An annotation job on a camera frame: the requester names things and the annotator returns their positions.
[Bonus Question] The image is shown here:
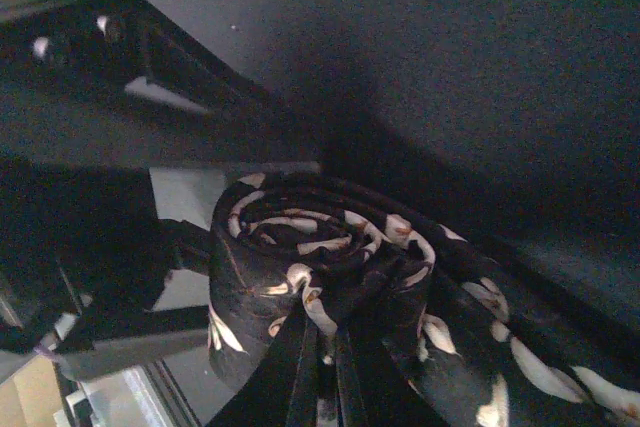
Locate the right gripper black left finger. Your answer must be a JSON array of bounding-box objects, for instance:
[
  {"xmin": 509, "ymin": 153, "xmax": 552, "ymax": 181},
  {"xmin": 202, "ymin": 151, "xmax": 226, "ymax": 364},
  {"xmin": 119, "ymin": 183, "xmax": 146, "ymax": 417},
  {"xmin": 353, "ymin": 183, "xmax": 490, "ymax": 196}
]
[{"xmin": 209, "ymin": 305, "xmax": 318, "ymax": 426}]

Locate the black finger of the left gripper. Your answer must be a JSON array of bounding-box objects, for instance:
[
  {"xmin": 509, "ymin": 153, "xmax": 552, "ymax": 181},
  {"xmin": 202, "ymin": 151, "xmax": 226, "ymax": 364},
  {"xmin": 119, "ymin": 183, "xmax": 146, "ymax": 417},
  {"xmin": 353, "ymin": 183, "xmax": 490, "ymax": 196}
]
[{"xmin": 1, "ymin": 0, "xmax": 321, "ymax": 381}]

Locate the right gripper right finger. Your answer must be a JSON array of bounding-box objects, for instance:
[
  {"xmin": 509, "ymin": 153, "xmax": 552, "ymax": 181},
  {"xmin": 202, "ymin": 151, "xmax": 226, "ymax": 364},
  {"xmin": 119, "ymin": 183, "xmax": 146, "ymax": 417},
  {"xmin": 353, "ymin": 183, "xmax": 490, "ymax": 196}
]
[{"xmin": 336, "ymin": 328, "xmax": 447, "ymax": 427}]

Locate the black floral patterned tie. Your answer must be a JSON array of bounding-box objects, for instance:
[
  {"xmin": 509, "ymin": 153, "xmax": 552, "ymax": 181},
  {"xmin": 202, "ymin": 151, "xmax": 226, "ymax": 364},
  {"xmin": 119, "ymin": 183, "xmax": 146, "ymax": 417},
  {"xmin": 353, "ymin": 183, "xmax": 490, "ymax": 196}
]
[{"xmin": 208, "ymin": 173, "xmax": 639, "ymax": 426}]

